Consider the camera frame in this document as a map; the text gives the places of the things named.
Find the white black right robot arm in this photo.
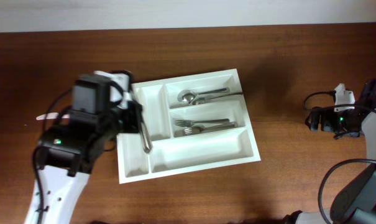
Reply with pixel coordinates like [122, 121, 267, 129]
[282, 78, 376, 224]

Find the white plastic cutlery tray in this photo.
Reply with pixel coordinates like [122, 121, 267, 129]
[117, 69, 260, 184]

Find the pink plastic knife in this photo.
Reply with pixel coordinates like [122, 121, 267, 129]
[36, 113, 70, 121]

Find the large silver spoon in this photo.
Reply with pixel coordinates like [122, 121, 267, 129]
[191, 92, 243, 105]
[177, 87, 230, 103]

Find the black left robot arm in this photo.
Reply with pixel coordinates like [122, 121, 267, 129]
[25, 70, 152, 223]

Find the silver fork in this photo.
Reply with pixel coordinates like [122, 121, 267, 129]
[173, 119, 230, 128]
[181, 121, 237, 136]

